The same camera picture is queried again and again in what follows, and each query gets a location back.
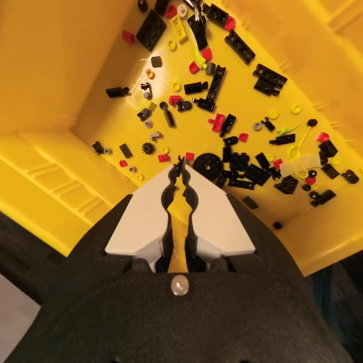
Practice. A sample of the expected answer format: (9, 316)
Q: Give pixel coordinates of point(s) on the lime green lego claw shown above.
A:
(283, 130)

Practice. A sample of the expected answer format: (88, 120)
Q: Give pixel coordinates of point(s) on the black lego clip piece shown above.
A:
(179, 167)

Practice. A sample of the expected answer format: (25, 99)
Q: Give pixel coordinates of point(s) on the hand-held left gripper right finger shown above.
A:
(224, 224)

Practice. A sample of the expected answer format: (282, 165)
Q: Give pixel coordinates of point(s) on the black lego gear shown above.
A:
(148, 149)

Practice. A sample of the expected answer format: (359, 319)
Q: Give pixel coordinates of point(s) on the pile of lego bricks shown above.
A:
(150, 31)

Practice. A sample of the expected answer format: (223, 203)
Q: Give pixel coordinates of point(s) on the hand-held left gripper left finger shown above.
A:
(136, 224)

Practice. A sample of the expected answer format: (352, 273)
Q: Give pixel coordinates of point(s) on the white tape strip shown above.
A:
(312, 158)

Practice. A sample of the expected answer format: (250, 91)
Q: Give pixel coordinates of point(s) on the black round lego plate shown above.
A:
(200, 166)

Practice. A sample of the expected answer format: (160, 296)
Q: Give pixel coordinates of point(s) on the yellow plastic bin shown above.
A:
(56, 71)

